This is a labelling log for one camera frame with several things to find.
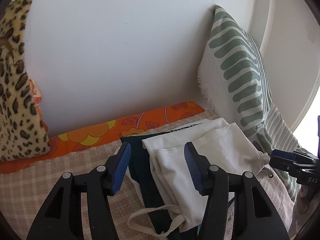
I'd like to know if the cream canvas tote bag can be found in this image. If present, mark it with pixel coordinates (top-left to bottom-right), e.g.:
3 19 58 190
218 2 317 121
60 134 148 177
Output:
126 118 270 239

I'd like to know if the pink plaid bed blanket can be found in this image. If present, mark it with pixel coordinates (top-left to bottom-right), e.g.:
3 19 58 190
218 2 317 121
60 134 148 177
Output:
0 108 296 240

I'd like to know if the dark teal printed tote bag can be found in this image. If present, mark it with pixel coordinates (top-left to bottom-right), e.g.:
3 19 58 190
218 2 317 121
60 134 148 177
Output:
120 121 203 240

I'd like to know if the leopard print cushion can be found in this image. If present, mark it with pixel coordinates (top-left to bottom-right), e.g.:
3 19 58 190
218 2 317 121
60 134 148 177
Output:
1 0 50 162

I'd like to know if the green leaf pattern pillow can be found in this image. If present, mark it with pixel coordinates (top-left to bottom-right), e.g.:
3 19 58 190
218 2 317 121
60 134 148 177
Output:
197 5 307 154

